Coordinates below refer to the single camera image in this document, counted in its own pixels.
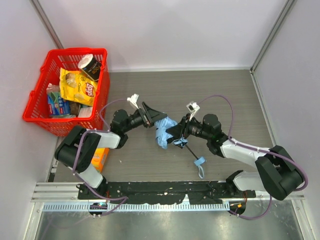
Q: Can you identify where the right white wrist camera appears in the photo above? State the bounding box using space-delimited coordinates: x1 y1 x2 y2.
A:
186 101 200 121

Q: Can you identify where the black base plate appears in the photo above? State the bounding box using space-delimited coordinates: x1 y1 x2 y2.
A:
77 180 257 204

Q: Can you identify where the blue green sponge pack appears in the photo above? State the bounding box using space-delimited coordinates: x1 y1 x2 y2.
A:
46 83 70 118

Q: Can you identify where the white slotted cable duct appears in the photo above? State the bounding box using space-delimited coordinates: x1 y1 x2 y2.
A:
42 201 230 212

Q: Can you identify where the orange yellow sponge box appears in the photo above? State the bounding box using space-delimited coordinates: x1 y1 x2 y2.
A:
91 148 109 173

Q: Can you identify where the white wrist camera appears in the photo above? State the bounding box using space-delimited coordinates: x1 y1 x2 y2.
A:
186 101 200 121
126 93 139 110

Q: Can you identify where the red plastic shopping basket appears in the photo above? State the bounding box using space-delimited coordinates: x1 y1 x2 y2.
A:
22 47 110 137

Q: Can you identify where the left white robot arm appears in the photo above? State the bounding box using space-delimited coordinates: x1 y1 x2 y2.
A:
54 102 167 199

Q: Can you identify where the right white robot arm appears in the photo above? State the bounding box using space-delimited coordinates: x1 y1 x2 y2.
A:
166 114 307 201

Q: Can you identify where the brown snack package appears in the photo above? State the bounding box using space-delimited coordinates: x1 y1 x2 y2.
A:
68 101 82 116

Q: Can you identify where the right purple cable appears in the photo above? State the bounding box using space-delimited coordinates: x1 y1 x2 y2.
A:
197 94 309 221

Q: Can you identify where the yellow Lays chip bag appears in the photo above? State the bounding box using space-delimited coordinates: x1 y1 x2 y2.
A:
59 67 98 107

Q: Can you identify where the light blue folding umbrella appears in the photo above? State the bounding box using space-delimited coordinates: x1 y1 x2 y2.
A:
154 117 206 180

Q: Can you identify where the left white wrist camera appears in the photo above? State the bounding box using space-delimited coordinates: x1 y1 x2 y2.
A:
126 93 139 110

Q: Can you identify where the white small box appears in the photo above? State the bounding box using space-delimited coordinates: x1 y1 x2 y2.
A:
78 107 93 118

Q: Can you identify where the black cylindrical snack can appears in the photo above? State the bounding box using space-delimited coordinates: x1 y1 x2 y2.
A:
77 53 102 82

